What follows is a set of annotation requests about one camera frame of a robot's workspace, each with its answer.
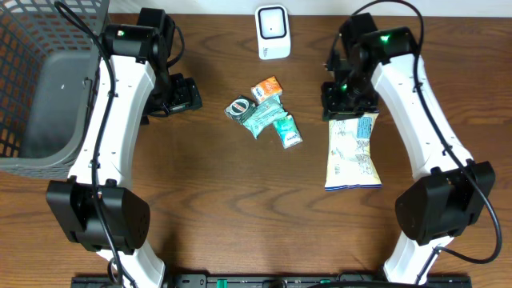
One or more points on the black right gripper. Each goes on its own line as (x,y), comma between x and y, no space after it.
(336,109)

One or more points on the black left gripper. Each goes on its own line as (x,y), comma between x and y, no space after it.
(184,98)

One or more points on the green Zam-Buk tin box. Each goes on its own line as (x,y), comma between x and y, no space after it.
(240,109)

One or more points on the small teal tissue packet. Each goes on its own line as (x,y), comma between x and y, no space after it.
(287,131)

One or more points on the yellow white snack bag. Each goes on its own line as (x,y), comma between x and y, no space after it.
(349,163)

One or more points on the orange white small box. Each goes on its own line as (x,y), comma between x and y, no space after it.
(267,89)

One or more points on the teal snack packet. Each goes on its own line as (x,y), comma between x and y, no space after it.
(265,114)

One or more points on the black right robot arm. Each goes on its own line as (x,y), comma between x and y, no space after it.
(450,189)

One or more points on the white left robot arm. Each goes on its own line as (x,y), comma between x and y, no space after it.
(95,206)

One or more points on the white barcode scanner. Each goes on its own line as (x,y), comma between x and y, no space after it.
(273,32)

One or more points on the black plastic mesh basket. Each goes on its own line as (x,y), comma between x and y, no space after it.
(49,81)

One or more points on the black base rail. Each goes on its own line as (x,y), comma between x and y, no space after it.
(342,280)

